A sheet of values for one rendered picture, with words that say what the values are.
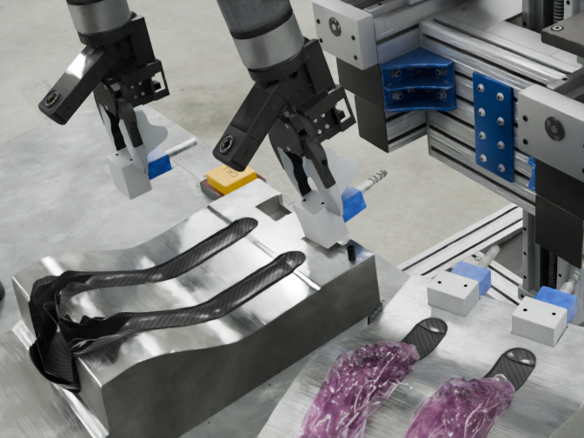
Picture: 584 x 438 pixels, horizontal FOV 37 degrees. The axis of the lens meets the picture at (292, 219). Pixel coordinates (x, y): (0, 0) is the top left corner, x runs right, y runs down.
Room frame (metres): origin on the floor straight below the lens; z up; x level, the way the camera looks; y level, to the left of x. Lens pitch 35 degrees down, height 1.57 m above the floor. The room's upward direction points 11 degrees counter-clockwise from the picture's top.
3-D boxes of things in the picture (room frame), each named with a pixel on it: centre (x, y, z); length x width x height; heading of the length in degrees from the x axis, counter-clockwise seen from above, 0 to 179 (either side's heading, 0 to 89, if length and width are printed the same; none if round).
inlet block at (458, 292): (0.83, -0.20, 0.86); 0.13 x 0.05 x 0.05; 137
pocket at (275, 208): (1.01, 0.02, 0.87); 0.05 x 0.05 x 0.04; 30
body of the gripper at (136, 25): (1.12, 0.19, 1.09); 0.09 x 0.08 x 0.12; 120
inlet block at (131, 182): (1.12, 0.18, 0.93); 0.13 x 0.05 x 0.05; 120
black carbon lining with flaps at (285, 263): (0.85, 0.17, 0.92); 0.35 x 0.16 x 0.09; 120
